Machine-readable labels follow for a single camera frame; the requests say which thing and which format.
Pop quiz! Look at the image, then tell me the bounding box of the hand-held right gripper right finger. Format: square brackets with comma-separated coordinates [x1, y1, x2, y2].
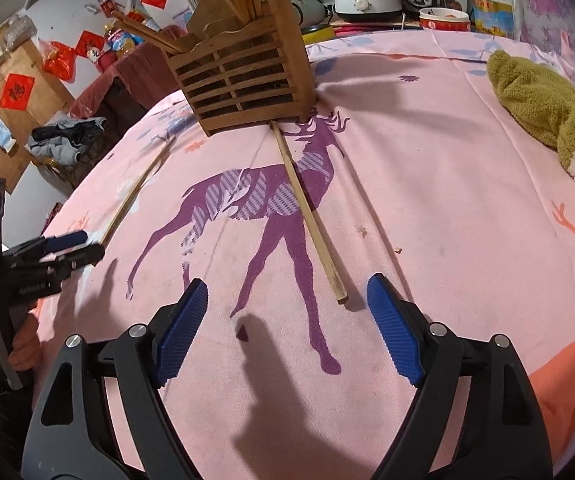
[366, 272, 553, 480]

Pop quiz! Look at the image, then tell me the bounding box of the red and white bowl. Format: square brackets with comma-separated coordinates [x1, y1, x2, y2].
[419, 7, 471, 34]

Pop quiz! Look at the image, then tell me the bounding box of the blue face mask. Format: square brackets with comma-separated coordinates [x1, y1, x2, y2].
[0, 114, 18, 153]

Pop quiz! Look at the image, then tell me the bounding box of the brown red cloth cover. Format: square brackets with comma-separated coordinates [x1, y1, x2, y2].
[70, 25, 190, 126]

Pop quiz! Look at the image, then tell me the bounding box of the dark clothes pile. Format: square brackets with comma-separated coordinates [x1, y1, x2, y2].
[27, 116, 108, 167]

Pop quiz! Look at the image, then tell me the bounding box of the olive green plush cloth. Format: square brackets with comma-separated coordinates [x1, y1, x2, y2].
[486, 50, 575, 232]

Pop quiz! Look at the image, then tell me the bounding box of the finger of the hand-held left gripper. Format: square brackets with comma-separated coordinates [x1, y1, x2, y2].
[4, 231, 90, 263]
[42, 245, 105, 281]

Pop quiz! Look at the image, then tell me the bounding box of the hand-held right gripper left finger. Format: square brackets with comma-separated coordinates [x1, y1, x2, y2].
[21, 277, 209, 480]

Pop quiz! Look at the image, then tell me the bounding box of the pale green rice cooker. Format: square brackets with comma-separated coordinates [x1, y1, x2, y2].
[284, 0, 329, 28]

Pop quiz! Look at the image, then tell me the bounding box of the person's left hand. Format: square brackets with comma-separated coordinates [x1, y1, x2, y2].
[10, 307, 42, 373]

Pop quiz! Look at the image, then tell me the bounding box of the pink deer print bed sheet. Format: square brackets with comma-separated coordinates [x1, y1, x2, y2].
[32, 27, 575, 480]

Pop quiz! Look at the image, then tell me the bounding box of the white kitchen appliance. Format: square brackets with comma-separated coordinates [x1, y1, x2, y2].
[334, 0, 404, 23]

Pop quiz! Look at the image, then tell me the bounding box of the red plastic bag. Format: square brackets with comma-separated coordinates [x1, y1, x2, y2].
[42, 40, 77, 82]

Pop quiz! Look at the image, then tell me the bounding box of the wooden chopstick holder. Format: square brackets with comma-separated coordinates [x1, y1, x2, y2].
[164, 0, 318, 138]

